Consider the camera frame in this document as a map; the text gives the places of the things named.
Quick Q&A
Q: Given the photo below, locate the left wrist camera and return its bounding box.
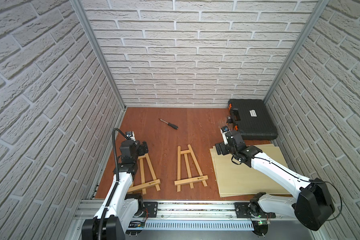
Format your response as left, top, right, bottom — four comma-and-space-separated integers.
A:
125, 131, 136, 141

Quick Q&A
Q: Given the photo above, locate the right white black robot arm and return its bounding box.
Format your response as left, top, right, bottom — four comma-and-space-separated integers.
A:
215, 127, 335, 231

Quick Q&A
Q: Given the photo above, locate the plywood board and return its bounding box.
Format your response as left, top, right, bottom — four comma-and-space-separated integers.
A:
209, 143, 292, 198
210, 148, 289, 198

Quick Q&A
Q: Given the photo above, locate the right thin black cable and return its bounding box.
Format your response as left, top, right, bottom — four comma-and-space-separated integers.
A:
230, 152, 343, 222

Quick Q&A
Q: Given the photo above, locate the black plastic tool case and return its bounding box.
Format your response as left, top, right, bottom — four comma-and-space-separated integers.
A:
228, 99, 278, 141

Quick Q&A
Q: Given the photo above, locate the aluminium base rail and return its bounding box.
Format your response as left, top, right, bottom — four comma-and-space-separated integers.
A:
65, 199, 331, 240

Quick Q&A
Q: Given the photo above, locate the black screwdriver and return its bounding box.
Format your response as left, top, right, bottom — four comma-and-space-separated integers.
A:
159, 119, 179, 130

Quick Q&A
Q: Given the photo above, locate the wooden easel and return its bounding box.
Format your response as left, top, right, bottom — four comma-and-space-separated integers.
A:
128, 154, 161, 195
174, 145, 209, 193

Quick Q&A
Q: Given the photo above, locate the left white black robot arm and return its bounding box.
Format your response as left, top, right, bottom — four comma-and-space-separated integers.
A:
82, 140, 149, 240

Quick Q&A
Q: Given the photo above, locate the small black orange tool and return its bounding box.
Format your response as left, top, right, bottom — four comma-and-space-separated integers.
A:
226, 116, 233, 124

